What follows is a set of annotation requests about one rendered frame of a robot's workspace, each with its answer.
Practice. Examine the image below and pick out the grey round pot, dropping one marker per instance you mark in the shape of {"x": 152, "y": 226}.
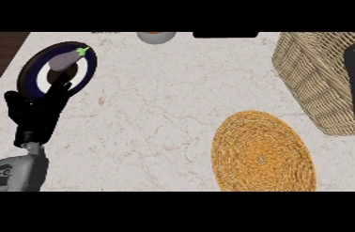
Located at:
{"x": 155, "y": 37}

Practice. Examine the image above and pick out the round woven orange placemat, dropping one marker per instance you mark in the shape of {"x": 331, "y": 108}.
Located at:
{"x": 262, "y": 152}

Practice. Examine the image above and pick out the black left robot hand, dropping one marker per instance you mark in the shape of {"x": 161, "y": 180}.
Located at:
{"x": 35, "y": 113}

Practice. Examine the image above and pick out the beige wicker basket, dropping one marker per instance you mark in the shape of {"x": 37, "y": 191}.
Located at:
{"x": 313, "y": 79}

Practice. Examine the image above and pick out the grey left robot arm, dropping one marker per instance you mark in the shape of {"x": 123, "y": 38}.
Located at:
{"x": 20, "y": 171}

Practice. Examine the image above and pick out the purple eggplant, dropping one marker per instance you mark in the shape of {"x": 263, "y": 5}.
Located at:
{"x": 63, "y": 59}

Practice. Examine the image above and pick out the dark blue round plate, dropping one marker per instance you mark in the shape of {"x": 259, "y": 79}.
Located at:
{"x": 83, "y": 71}

